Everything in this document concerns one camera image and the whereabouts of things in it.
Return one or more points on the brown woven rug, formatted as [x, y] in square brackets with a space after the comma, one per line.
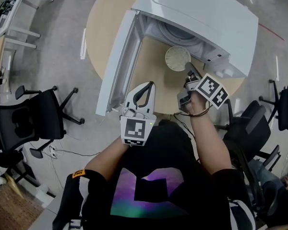
[12, 207]

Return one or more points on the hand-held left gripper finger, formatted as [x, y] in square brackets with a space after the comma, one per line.
[134, 92]
[151, 102]

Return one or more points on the black mesh office chair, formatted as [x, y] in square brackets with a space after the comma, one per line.
[28, 123]

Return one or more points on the person's right hand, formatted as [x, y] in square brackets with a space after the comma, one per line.
[198, 105]

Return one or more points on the cream speckled bowl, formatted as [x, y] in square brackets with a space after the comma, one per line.
[177, 57]

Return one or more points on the black seat chair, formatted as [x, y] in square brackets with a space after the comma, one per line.
[254, 190]

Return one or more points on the person's left forearm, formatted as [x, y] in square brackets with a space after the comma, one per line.
[105, 159]

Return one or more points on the black printed t-shirt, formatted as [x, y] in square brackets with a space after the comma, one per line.
[158, 176]

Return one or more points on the white power strip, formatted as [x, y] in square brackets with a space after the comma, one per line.
[52, 151]

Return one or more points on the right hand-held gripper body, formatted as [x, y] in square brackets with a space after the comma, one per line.
[210, 87]

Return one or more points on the white frame desk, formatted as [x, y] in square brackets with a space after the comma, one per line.
[19, 11]

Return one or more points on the brown wrist band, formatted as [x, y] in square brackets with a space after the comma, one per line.
[199, 114]

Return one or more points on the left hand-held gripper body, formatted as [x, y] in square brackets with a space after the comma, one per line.
[134, 128]

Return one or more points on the person's right forearm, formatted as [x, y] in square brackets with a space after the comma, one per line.
[208, 142]

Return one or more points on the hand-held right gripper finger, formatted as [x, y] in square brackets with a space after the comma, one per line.
[198, 74]
[189, 68]

